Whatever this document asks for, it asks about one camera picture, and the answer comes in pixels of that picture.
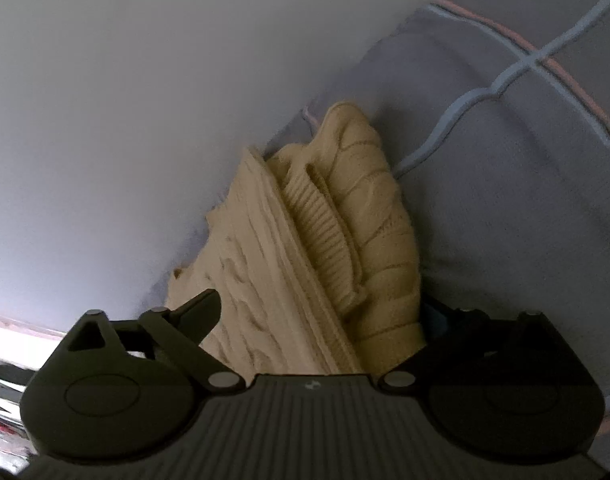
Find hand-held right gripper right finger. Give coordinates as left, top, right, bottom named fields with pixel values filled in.
left=379, top=299, right=570, bottom=394

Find grey-blue plaid bed sheet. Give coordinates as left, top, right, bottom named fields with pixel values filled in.
left=265, top=0, right=610, bottom=436

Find yellow cable-knit cardigan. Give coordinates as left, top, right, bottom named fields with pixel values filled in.
left=164, top=101, right=429, bottom=377

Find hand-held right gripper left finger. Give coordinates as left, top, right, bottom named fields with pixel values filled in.
left=60, top=289, right=245, bottom=394

